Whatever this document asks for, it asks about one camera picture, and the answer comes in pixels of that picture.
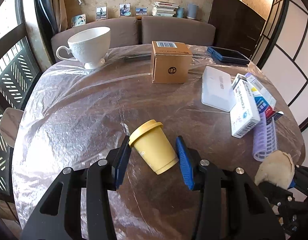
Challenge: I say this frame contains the purple hair roller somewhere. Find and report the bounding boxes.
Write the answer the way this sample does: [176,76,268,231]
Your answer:
[251,112,278,162]

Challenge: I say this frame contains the stack of books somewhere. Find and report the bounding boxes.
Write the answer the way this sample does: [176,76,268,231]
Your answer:
[151,2,179,17]

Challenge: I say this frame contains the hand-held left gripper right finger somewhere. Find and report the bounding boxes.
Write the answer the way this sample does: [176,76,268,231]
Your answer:
[175,135,285,240]

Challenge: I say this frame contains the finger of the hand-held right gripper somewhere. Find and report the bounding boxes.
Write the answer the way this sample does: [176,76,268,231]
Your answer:
[259,181,308,240]
[287,165,308,200]

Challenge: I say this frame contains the blue grey speaker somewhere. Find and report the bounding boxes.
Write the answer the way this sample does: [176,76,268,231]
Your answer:
[186,4,200,20]

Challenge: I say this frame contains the white panel sliding door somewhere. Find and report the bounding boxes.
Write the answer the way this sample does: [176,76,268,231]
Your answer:
[251,0,308,130]

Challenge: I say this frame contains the clear plastic table cover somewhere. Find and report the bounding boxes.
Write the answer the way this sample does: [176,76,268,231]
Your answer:
[11,44,305,230]

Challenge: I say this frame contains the white plastic case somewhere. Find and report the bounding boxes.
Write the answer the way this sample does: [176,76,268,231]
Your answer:
[201,66,237,112]

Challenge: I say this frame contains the brown cardboard box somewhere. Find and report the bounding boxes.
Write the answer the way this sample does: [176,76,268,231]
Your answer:
[150,41,193,84]

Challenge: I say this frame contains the beige sponge puff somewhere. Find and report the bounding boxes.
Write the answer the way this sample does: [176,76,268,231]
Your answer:
[254,150,295,188]

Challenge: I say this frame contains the yellow lidded paper cup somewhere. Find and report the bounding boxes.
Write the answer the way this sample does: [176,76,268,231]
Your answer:
[128,119,180,175]

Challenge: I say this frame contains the white blue red medicine box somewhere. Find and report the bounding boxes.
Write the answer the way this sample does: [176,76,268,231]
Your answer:
[244,72,284,122]

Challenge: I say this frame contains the dark wooden cabinet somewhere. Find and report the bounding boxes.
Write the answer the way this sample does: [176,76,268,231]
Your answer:
[209,0,267,58]

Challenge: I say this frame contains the patterned balcony railing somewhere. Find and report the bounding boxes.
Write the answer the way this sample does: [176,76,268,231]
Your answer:
[0,36,42,198]

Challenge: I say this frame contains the white embossed teacup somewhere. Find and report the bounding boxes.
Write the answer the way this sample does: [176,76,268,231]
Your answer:
[56,26,111,70]

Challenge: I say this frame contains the brown sofa back cushion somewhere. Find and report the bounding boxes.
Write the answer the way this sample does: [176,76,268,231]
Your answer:
[141,16,216,46]
[51,18,139,67]

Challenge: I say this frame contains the window curtain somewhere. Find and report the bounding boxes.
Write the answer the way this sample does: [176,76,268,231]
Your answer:
[34,0,69,34]

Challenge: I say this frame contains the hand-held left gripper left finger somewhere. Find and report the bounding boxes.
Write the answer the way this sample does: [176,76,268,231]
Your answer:
[20,135,132,240]

